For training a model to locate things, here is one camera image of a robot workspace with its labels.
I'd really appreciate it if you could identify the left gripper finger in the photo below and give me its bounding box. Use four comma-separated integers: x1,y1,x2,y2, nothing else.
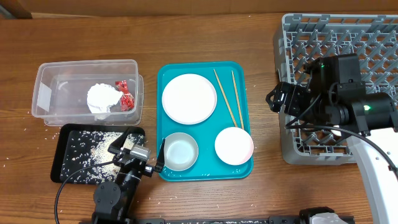
108,127,134,154
154,139,165,173

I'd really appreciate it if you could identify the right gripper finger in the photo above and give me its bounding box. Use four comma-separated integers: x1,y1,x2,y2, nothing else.
267,99,285,113
266,83,286,101

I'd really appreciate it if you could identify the grey bowl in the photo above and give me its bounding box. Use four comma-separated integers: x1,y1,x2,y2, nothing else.
164,133,198,171

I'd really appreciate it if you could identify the white rice pile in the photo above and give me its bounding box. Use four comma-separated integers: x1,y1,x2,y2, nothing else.
63,130,146,183

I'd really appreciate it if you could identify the red snack wrapper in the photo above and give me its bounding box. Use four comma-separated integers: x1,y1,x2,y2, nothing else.
115,80,135,111

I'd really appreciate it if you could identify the white napkin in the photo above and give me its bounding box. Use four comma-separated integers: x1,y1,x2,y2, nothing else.
86,83,123,121

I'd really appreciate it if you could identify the white bowl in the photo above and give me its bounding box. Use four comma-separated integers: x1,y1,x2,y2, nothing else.
215,127,254,166

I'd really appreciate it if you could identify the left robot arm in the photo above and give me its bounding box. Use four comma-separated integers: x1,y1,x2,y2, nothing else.
91,128,165,223

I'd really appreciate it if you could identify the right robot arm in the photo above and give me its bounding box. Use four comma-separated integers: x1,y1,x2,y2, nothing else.
266,54,397,223

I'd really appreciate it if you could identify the grey dishwasher rack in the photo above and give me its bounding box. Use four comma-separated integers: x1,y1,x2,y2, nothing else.
273,14,397,166

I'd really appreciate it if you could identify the black rectangular tray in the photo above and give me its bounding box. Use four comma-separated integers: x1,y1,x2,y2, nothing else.
50,124,127,185

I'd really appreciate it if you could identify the clear plastic bin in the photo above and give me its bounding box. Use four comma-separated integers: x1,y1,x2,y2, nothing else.
31,59,144,126

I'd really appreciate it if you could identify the left wooden chopstick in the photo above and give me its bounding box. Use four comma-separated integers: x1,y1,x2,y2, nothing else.
213,69,238,128

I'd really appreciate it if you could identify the teal plastic serving tray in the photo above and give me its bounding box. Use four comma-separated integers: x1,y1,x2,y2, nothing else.
156,61,254,182

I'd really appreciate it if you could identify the large white round plate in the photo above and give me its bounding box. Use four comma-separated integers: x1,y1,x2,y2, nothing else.
162,73,218,125

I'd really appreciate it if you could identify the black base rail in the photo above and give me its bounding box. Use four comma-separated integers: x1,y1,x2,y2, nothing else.
79,215,355,224

